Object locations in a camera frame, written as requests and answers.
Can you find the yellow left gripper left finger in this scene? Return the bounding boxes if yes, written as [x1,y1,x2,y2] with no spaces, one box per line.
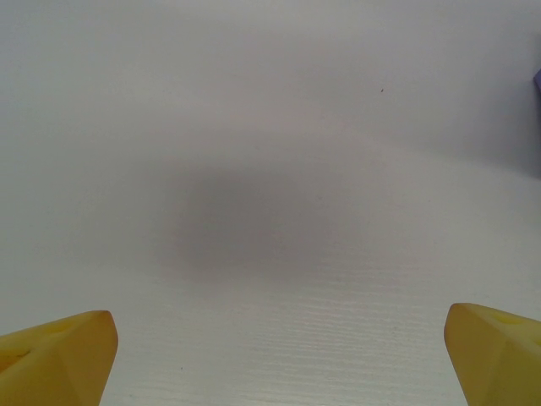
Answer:
[0,310,119,406]

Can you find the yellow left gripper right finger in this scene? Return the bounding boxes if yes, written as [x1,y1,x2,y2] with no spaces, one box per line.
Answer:
[443,302,541,406]

